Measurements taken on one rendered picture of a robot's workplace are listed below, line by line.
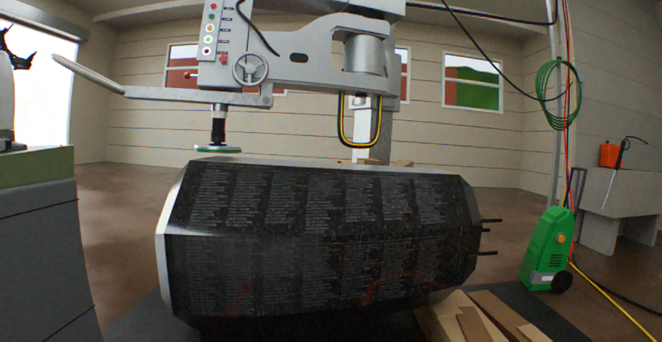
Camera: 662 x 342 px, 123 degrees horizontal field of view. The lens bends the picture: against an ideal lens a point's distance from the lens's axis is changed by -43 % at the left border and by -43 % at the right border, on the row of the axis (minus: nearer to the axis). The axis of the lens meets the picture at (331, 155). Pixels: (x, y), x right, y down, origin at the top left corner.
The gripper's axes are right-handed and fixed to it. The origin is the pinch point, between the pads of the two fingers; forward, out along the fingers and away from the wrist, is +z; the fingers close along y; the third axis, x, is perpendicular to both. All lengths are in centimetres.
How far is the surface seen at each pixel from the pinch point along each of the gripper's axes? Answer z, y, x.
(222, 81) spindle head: 40, -67, 28
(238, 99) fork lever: 43, -77, 26
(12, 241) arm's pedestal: 20, -18, -55
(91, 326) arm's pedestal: 12, -53, -72
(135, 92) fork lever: 2, -56, 22
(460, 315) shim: 130, -130, -63
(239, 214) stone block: 50, -79, -25
